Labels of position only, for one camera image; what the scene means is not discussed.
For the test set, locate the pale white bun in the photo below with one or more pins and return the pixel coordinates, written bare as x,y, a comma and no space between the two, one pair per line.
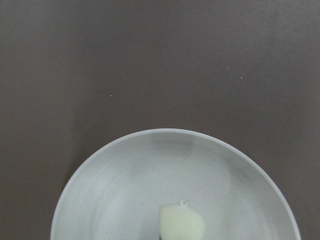
180,222

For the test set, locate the round white plate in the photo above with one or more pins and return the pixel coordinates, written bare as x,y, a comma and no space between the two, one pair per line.
116,194

